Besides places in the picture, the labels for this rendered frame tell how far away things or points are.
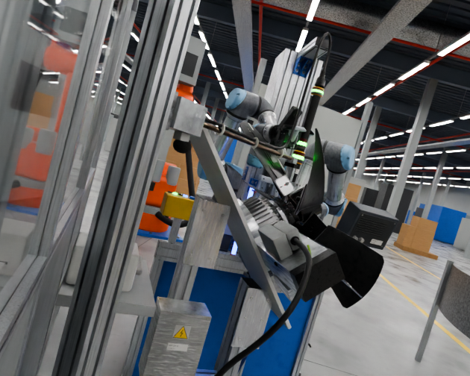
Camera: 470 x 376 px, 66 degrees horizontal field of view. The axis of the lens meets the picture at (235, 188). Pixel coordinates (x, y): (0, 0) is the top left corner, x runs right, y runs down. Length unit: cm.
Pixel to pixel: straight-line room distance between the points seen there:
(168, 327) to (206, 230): 29
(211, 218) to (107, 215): 39
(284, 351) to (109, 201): 150
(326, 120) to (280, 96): 129
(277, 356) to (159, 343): 108
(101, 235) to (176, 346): 45
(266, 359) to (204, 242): 109
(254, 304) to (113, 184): 65
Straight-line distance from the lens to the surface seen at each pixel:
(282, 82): 232
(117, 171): 77
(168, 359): 113
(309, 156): 182
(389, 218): 204
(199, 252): 110
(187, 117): 82
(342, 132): 362
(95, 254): 81
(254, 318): 125
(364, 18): 1006
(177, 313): 107
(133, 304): 101
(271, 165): 125
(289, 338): 205
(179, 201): 156
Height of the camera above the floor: 128
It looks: 4 degrees down
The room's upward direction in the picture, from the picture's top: 16 degrees clockwise
